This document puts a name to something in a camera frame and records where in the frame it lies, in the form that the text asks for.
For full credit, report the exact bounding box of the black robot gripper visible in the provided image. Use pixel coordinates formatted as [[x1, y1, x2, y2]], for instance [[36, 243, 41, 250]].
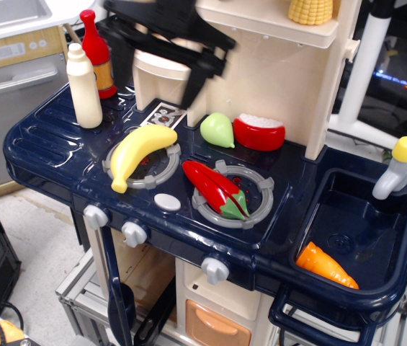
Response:
[[99, 1, 236, 108]]

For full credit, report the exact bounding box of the cream detergent bottle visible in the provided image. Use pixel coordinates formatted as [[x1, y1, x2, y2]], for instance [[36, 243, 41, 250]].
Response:
[[66, 43, 103, 128]]

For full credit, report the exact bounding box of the red ketchup bottle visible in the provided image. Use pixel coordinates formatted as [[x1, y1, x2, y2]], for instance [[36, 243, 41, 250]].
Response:
[[80, 9, 117, 99]]

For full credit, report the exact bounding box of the green toy pear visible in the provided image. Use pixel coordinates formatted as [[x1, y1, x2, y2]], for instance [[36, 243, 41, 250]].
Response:
[[200, 112, 235, 148]]

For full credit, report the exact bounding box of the yellow toy banana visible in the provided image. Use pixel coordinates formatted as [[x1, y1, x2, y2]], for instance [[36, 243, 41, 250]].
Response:
[[110, 124, 178, 193]]

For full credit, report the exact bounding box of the red toy cheese wheel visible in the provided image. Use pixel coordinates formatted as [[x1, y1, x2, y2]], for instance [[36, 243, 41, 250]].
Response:
[[233, 113, 286, 151]]

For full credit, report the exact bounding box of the cream toy kitchen shelf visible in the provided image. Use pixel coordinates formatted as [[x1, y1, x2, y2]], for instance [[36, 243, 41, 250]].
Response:
[[124, 0, 361, 161]]

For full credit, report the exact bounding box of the grey oval button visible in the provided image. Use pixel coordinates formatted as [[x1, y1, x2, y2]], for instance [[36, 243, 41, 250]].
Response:
[[153, 193, 182, 212]]

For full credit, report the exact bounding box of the silver toy dishwasher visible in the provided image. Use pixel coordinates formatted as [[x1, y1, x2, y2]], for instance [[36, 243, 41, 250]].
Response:
[[0, 1, 96, 185]]

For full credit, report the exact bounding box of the red toy chili pepper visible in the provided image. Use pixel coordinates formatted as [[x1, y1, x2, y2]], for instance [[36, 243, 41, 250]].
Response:
[[182, 160, 250, 221]]

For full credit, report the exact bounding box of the yellow toy corn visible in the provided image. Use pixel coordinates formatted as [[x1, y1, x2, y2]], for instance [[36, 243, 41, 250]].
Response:
[[288, 0, 334, 25]]

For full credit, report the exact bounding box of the grey left stove knob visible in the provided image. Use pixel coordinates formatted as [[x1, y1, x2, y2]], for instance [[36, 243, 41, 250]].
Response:
[[84, 205, 109, 229]]

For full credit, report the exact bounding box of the grey stove knob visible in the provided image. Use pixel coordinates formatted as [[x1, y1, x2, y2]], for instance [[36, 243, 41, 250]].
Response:
[[84, 205, 109, 229], [201, 257, 230, 285], [121, 221, 148, 248]]

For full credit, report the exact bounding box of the grey middle stove knob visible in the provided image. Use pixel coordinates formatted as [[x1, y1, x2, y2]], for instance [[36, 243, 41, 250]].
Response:
[[121, 221, 148, 248]]

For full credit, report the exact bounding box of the grey right stove knob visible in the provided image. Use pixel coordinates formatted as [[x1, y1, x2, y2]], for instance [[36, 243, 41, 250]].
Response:
[[201, 257, 230, 285]]

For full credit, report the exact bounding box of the navy toy kitchen counter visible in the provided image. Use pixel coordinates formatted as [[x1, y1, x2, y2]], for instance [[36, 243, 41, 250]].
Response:
[[4, 87, 407, 345]]

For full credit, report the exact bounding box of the orange toy carrot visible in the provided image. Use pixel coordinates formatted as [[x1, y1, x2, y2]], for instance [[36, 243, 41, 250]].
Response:
[[295, 241, 359, 290]]

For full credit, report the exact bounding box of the grey toy faucet yellow cap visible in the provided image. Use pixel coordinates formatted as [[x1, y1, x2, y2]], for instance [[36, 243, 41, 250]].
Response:
[[372, 136, 407, 200]]

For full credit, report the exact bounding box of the orange toy drawer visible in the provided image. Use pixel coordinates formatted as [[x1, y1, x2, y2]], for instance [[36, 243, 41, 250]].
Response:
[[185, 300, 251, 346]]

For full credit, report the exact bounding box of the yellow toy bottom left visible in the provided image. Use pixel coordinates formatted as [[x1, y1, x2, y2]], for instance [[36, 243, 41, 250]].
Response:
[[0, 320, 25, 342]]

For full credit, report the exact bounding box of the grey left burner ring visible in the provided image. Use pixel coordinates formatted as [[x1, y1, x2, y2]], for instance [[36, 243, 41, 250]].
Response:
[[102, 138, 182, 191]]

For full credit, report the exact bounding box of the grey burner ring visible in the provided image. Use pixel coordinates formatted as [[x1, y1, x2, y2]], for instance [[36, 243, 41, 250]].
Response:
[[191, 159, 275, 230], [102, 138, 182, 191]]

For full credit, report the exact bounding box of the grey right burner ring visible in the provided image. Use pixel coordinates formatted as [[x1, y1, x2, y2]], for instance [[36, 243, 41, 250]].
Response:
[[191, 159, 275, 230]]

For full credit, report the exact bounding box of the aluminium frame base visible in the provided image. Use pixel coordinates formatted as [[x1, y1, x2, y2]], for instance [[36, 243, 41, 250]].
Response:
[[56, 246, 174, 345]]

